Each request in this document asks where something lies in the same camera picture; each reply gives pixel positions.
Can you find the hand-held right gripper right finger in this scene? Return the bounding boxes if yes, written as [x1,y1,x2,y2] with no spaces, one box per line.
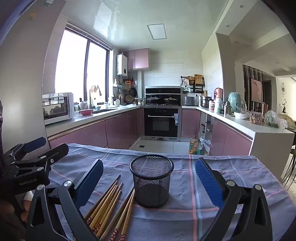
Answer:
[195,158,273,241]

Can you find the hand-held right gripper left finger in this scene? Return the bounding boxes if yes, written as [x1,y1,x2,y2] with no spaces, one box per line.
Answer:
[25,159,104,241]

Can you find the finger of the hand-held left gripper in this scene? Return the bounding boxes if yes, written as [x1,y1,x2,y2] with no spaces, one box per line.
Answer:
[2,137,47,163]
[9,143,69,174]

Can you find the bunch of wooden chopsticks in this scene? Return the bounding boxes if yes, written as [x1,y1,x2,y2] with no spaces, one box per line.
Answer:
[85,174,136,241]

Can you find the black mesh pen holder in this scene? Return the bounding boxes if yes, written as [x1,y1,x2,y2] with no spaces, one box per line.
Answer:
[129,154,174,208]

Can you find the blue plaid tablecloth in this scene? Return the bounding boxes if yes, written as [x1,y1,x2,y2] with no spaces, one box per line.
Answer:
[46,143,296,241]

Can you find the plastic bag on floor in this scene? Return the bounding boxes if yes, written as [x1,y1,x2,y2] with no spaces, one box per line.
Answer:
[200,138,212,156]

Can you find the yellow cooking oil bottle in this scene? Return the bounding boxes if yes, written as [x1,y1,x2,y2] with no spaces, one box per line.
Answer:
[189,136,201,155]

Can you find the pink base cabinets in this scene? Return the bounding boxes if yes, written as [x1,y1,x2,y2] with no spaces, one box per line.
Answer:
[47,108,145,149]
[181,109,253,157]

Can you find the white toaster oven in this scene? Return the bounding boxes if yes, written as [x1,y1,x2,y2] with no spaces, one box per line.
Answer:
[42,92,75,126]

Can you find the black built-in oven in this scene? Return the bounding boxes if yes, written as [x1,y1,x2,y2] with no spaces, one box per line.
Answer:
[144,108,179,139]

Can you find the clear plastic food container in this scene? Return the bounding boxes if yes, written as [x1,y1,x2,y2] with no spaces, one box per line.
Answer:
[250,112,264,126]

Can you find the steel stockpot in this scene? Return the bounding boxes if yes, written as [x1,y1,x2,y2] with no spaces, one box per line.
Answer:
[200,95,212,108]

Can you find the kitchen window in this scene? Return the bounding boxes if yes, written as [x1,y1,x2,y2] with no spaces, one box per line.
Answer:
[54,22,114,103]

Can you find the mint green appliance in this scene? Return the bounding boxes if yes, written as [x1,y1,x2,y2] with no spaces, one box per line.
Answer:
[228,92,244,109]

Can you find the clear plastic bag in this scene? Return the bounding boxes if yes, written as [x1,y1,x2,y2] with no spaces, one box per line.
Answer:
[264,110,288,129]

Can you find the black range hood stove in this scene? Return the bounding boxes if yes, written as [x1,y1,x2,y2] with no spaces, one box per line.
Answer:
[145,86,182,106]

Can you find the white water heater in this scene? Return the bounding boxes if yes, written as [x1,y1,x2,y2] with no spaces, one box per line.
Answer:
[117,54,128,76]

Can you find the ceiling light panel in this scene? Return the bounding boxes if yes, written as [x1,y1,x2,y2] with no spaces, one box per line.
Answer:
[147,24,167,40]

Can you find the black wall rack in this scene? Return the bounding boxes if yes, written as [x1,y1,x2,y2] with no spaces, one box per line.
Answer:
[180,75,205,93]

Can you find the pink wall painting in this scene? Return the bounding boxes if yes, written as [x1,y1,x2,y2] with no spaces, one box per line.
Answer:
[251,79,263,103]

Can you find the pink wall cabinet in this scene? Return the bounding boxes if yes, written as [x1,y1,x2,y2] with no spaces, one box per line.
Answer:
[127,48,149,70]

